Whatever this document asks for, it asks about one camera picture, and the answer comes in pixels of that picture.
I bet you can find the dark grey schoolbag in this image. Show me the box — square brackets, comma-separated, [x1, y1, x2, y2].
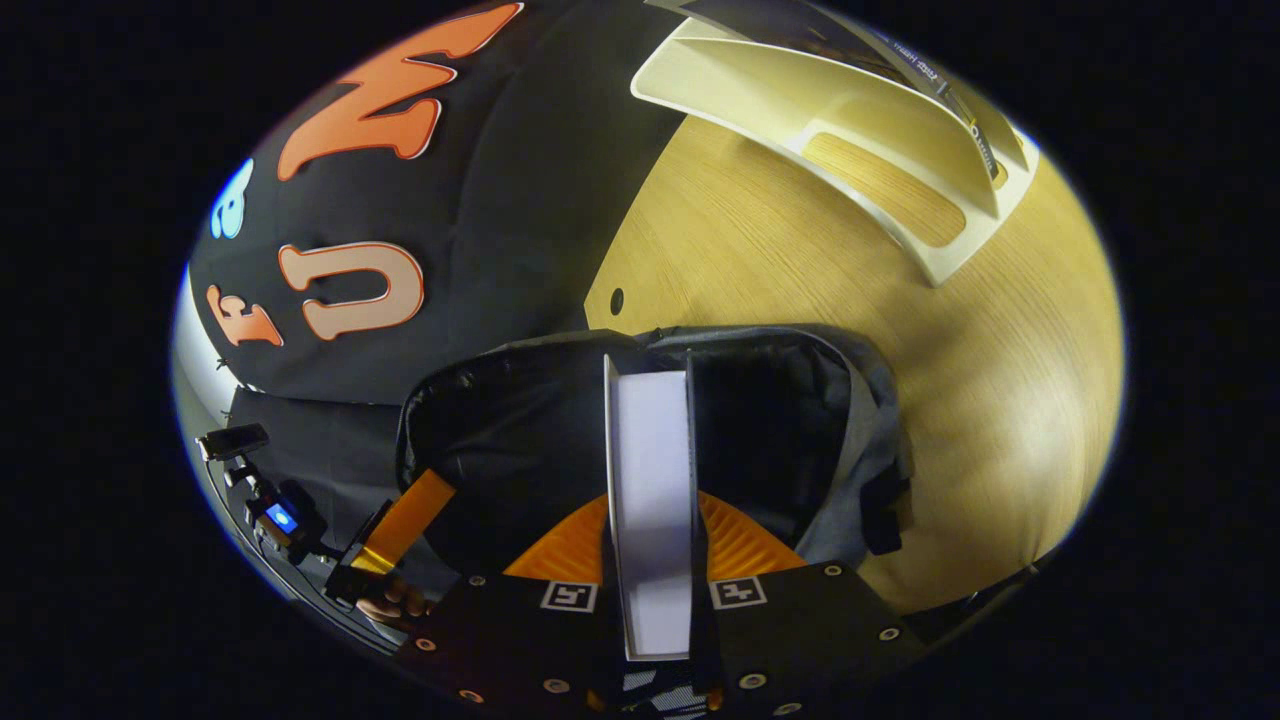
[395, 322, 916, 601]

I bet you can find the black backdrop cloth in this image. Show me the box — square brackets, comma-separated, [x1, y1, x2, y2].
[183, 0, 691, 601]

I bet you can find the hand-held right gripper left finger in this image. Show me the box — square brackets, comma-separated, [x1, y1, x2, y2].
[395, 492, 621, 713]

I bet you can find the white plastic bookshelf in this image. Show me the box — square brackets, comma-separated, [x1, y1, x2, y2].
[630, 10, 1041, 289]

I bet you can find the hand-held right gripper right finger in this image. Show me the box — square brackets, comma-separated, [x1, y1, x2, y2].
[690, 490, 926, 713]

